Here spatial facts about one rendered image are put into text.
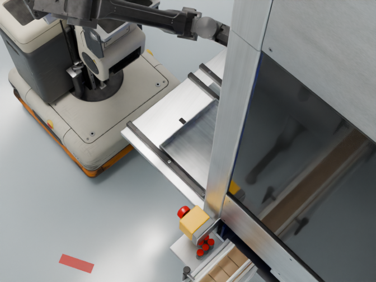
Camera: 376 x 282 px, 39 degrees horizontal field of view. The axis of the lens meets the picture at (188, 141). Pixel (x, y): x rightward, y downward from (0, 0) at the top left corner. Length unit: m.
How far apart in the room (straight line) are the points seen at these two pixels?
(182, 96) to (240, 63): 0.98
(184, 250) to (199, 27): 0.66
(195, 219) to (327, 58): 0.87
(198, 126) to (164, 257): 0.92
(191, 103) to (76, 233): 1.04
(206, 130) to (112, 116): 0.82
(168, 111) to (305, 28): 1.15
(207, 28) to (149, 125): 0.50
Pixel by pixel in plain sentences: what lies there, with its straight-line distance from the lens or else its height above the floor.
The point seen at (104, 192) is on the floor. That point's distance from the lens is 2.65.
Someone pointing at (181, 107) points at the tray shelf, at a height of 0.88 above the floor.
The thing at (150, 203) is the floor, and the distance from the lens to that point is 2.61.
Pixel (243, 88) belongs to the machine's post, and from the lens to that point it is 0.92.
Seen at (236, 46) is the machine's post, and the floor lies 1.77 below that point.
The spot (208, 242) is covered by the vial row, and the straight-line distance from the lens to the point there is 1.59.
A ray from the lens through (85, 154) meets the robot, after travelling 2.45.
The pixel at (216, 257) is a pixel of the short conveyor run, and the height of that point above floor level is 0.93.
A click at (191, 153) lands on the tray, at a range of 1.74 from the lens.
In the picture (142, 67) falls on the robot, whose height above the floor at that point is 0.28.
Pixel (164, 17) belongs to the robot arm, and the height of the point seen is 1.36.
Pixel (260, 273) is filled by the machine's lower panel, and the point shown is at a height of 0.88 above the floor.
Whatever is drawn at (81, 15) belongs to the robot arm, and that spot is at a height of 1.52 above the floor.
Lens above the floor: 2.45
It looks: 63 degrees down
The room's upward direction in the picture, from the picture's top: 3 degrees clockwise
